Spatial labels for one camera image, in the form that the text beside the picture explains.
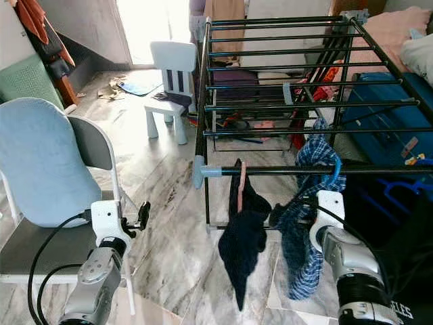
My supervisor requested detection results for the blue plaid garment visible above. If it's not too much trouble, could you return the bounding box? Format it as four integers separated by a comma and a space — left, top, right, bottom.
271, 118, 346, 301

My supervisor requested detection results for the blue plastic hanger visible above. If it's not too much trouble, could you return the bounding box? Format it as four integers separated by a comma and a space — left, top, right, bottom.
323, 156, 344, 194
375, 154, 433, 217

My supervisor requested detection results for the pink hanger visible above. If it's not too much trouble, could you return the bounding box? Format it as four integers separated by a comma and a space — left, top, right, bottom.
236, 161, 248, 214

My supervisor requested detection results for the grey folding chair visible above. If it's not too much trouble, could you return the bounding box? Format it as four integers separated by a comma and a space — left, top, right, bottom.
0, 115, 129, 316

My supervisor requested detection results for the dark navy garment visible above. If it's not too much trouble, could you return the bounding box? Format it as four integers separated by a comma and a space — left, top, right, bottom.
218, 159, 271, 312

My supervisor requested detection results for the light blue pillow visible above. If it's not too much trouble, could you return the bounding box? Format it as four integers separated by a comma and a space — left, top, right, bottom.
0, 97, 102, 229

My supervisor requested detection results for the blue floor mat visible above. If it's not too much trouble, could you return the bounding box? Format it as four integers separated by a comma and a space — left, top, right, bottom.
118, 80, 163, 95

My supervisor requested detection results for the black drying rack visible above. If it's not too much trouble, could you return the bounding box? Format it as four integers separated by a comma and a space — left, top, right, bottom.
189, 10, 433, 234

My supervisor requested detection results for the white children's chair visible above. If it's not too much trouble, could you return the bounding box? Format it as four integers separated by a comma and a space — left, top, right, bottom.
144, 41, 198, 145

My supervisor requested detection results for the green perforated basket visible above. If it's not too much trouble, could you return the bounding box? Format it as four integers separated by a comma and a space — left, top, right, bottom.
0, 54, 58, 109

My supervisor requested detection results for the orange hanging cloth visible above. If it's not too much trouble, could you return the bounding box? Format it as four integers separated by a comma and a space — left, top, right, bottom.
10, 0, 78, 106

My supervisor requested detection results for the blue suitcase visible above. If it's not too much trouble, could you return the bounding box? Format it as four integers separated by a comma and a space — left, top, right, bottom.
342, 71, 433, 163

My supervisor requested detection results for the black printed t-shirt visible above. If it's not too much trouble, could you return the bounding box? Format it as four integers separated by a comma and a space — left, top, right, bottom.
342, 166, 433, 325

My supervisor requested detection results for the pink blanket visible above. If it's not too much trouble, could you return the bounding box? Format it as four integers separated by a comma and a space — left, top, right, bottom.
365, 7, 433, 65

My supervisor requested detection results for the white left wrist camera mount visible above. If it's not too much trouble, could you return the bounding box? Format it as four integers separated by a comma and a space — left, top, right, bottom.
91, 200, 126, 241

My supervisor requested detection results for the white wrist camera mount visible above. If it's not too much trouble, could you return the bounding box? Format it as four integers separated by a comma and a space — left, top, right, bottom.
91, 200, 126, 241
308, 190, 346, 253

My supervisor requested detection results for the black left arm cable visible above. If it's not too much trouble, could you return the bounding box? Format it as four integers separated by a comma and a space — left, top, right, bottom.
27, 209, 94, 325

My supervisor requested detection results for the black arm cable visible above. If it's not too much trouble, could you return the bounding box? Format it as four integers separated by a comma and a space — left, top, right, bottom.
294, 196, 390, 285
27, 209, 94, 325

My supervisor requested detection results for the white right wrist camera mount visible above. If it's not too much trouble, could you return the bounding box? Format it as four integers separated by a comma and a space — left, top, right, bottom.
308, 190, 346, 253

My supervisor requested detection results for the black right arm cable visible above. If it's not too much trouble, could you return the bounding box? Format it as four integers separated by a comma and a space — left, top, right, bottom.
294, 196, 390, 285

